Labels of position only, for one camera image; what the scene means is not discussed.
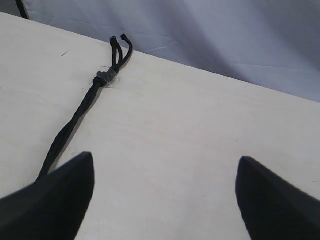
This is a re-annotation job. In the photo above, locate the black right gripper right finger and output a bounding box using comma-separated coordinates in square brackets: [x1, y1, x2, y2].
[235, 156, 320, 240]

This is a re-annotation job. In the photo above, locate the white backdrop cloth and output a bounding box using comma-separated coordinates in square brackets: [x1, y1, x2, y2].
[0, 0, 320, 102]

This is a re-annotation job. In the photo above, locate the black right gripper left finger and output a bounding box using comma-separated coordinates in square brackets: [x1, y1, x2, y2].
[0, 152, 95, 240]

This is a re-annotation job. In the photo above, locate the black stand pole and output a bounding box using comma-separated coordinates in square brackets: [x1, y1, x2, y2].
[15, 0, 29, 20]

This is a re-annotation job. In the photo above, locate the grey metal cable clamp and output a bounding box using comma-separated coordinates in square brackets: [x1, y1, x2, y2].
[96, 68, 118, 85]

